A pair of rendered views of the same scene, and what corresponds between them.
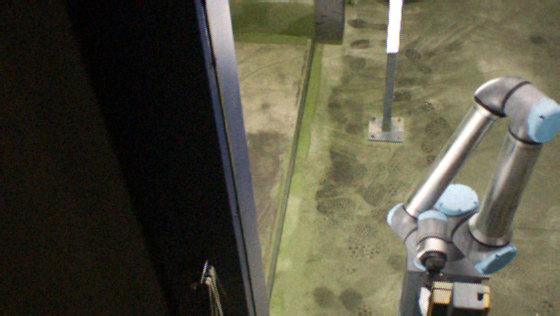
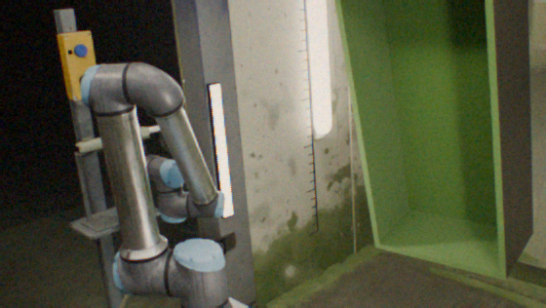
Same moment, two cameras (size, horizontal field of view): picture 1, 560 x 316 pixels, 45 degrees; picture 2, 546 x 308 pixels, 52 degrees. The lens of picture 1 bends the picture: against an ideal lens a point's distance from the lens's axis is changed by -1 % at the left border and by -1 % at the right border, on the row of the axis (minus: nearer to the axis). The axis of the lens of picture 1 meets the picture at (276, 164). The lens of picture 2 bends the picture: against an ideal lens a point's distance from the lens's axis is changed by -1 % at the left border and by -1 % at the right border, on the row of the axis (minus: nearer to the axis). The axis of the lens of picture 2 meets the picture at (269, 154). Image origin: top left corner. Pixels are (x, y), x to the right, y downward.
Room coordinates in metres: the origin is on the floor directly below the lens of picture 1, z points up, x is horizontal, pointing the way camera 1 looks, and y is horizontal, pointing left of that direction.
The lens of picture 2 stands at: (2.65, -1.79, 1.65)
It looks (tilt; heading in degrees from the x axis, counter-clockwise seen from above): 16 degrees down; 125
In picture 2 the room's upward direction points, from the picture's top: 5 degrees counter-clockwise
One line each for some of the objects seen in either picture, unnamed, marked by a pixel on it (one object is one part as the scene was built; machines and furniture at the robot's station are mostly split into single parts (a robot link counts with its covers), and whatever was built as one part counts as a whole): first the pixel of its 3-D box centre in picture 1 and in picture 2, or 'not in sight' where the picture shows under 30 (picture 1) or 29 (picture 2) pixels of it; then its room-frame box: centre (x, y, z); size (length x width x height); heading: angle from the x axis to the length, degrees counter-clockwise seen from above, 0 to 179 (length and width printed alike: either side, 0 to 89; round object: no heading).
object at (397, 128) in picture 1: (386, 129); not in sight; (2.82, -0.66, 0.01); 0.20 x 0.20 x 0.01; 78
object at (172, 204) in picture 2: (426, 249); (175, 203); (1.29, -0.47, 0.96); 0.12 x 0.09 x 0.12; 23
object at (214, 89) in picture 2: not in sight; (220, 151); (1.04, 0.10, 0.96); 0.06 x 0.02 x 0.63; 78
